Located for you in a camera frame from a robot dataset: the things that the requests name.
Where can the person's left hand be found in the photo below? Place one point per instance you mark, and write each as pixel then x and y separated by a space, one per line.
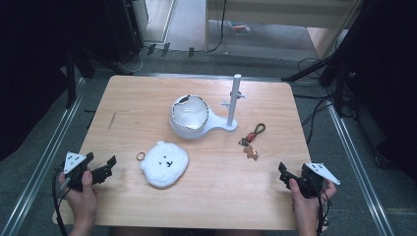
pixel 83 203

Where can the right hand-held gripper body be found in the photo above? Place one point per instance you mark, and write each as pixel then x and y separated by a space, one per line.
pixel 311 182

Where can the metal floor rail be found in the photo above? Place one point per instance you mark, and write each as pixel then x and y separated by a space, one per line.
pixel 357 164
pixel 209 76
pixel 42 160

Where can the magazine on floor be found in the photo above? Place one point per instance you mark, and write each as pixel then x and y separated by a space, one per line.
pixel 240 28

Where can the white plush bear pouch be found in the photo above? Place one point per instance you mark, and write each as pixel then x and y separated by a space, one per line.
pixel 164 167

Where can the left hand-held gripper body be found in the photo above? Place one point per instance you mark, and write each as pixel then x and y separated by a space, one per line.
pixel 74 165

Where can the black tripod stand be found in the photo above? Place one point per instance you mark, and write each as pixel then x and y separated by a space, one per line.
pixel 314 65

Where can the black metal stand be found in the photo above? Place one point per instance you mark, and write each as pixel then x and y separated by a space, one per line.
pixel 70 78

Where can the black cabinet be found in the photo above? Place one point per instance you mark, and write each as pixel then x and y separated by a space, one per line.
pixel 124 29

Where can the white key stand with bowl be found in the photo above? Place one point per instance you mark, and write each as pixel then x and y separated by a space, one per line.
pixel 196 123

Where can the light wooden furniture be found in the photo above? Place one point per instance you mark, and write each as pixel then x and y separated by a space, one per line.
pixel 282 8

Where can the person's right hand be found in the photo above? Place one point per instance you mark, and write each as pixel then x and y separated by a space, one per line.
pixel 305 206

